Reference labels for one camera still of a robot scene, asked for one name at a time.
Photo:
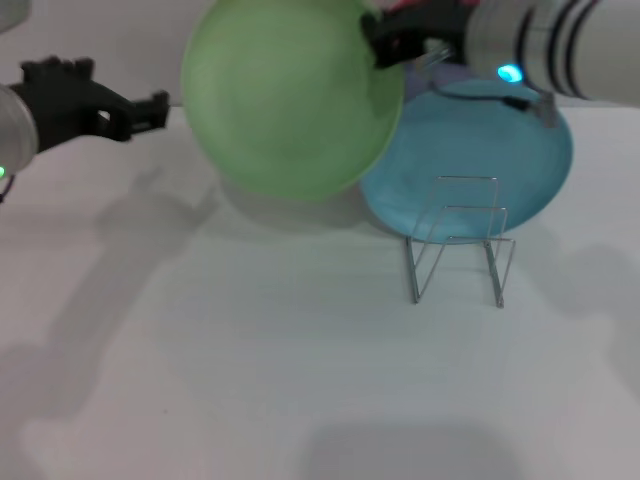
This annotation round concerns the red plastic plate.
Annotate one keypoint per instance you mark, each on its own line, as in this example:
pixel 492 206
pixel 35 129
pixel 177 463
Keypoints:
pixel 425 4

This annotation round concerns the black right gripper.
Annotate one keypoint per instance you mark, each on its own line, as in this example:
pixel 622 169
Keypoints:
pixel 435 30

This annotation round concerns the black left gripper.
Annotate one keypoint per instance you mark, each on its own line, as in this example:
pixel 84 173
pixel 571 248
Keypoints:
pixel 65 110

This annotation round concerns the blue plastic plate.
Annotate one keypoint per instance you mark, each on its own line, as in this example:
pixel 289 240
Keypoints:
pixel 475 165

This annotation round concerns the purple plastic plate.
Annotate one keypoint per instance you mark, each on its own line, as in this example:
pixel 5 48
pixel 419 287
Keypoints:
pixel 435 75

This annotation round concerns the green plastic plate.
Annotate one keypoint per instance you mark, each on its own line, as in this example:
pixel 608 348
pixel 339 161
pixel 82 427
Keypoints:
pixel 285 100

